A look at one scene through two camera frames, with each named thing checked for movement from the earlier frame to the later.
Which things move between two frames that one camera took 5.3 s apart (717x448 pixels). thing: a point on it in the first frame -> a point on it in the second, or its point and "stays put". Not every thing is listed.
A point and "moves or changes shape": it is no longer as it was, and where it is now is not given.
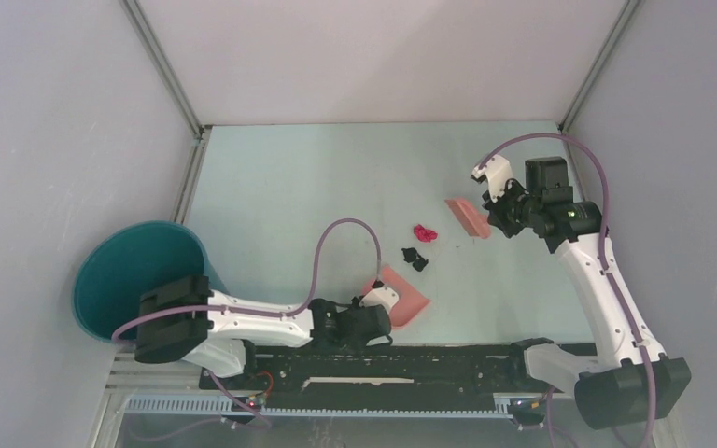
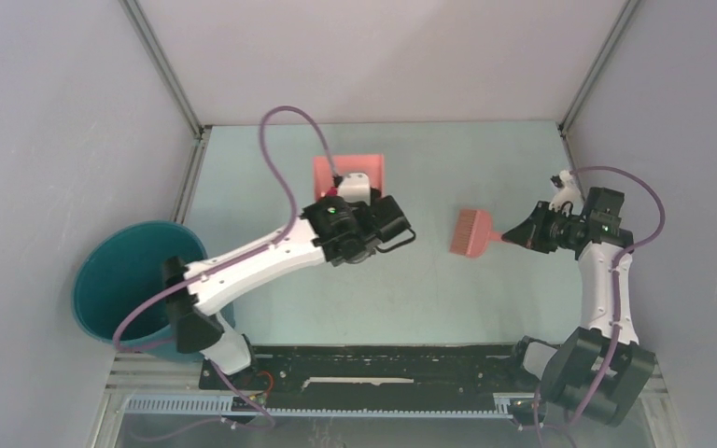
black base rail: [373, 371] stays put
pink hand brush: [476, 222] moves or changes shape
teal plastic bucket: [130, 260] stays put
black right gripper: [496, 208] -> [529, 232]
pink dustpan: [411, 301] -> [371, 164]
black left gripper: [358, 345] -> [353, 207]
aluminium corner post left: [145, 31] stays put
